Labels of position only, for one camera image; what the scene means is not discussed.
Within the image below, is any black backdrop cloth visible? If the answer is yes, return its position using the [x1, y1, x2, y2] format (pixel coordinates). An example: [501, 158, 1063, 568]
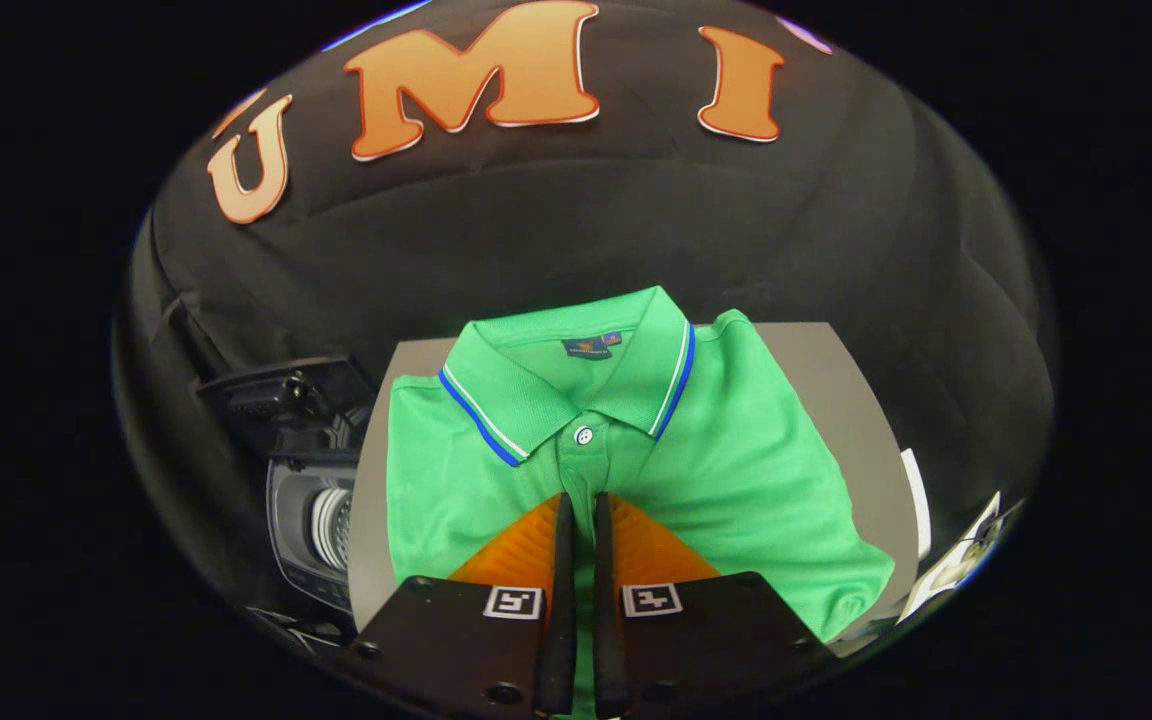
[114, 0, 1057, 641]

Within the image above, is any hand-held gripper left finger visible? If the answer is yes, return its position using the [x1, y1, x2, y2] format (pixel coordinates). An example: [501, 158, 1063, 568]
[336, 491, 578, 720]

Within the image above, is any green polo shirt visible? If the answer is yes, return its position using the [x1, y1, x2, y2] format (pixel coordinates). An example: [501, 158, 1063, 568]
[386, 285, 895, 719]

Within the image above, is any white paper sheet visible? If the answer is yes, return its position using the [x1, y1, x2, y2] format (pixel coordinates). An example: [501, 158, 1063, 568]
[898, 490, 1027, 623]
[899, 448, 933, 561]

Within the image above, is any small washing machine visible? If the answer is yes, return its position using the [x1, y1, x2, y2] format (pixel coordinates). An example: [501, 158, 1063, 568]
[246, 440, 382, 651]

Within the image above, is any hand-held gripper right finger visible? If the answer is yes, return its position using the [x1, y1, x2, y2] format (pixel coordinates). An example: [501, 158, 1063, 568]
[591, 491, 834, 720]

